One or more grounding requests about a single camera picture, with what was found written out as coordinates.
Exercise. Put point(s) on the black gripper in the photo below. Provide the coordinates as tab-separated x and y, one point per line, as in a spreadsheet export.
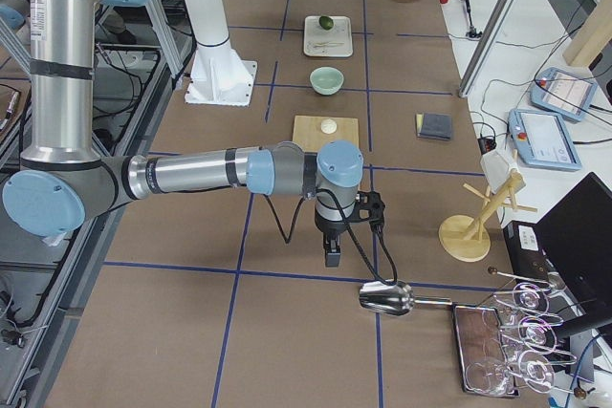
330	227

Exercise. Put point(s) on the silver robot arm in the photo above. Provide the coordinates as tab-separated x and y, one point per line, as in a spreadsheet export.
64	182

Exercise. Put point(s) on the white steamed bun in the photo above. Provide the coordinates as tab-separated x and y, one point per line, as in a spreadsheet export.
328	126

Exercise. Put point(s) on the light green bowl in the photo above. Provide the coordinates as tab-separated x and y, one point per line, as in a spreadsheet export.
326	81

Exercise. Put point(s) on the steel scoop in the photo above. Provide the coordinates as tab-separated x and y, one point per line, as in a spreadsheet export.
396	299

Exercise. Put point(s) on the wooden cutting board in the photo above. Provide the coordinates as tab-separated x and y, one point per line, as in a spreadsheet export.
310	136

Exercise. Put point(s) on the wooden mug tree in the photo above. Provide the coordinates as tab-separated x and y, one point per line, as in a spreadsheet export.
465	238

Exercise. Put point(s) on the dark tray with glasses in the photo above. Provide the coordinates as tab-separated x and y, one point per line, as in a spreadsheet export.
477	337

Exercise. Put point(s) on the white rectangular tray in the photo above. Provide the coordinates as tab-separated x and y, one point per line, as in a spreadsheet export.
337	42

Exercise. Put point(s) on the green lime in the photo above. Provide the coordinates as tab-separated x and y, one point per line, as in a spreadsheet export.
326	22

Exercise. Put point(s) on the blue teach pendant near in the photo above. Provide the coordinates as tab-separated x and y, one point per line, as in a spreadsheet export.
542	140

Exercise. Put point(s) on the blue teach pendant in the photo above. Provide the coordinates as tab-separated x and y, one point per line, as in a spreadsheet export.
566	94
542	140

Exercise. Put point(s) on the black monitor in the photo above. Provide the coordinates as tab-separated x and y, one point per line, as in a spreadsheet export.
575	235

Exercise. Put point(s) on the blue teach pendant far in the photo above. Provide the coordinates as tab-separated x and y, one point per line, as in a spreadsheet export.
566	94

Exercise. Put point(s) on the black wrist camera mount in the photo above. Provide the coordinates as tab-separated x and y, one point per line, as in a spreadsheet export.
369	208

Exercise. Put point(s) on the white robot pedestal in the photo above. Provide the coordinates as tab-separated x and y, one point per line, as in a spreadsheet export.
218	75

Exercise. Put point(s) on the aluminium frame post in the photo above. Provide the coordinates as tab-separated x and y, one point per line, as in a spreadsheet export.
485	45

